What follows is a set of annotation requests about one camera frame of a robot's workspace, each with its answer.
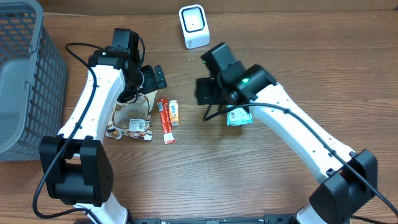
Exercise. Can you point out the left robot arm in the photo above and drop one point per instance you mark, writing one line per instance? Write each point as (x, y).
(78, 176)

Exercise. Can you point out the teal orange soup packet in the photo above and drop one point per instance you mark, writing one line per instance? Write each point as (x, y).
(238, 117)

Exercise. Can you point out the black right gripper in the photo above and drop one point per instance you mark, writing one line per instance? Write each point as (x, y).
(203, 91)

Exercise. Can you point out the grey plastic mesh basket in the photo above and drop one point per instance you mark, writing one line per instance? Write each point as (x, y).
(34, 80)

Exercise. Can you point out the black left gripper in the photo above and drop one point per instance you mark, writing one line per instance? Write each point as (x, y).
(159, 78)

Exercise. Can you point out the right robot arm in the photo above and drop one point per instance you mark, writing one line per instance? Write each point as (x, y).
(347, 179)

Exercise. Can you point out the white barcode scanner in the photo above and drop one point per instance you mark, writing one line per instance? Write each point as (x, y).
(194, 26)

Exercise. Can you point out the red snack packet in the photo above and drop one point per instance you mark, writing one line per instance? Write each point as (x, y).
(166, 124)

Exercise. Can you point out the white brown snack bag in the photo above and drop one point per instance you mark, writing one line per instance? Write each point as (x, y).
(132, 119)

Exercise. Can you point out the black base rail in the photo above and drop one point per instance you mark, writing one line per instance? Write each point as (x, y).
(266, 219)

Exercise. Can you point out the orange Kleenex tissue pack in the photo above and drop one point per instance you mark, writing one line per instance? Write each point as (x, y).
(174, 113)

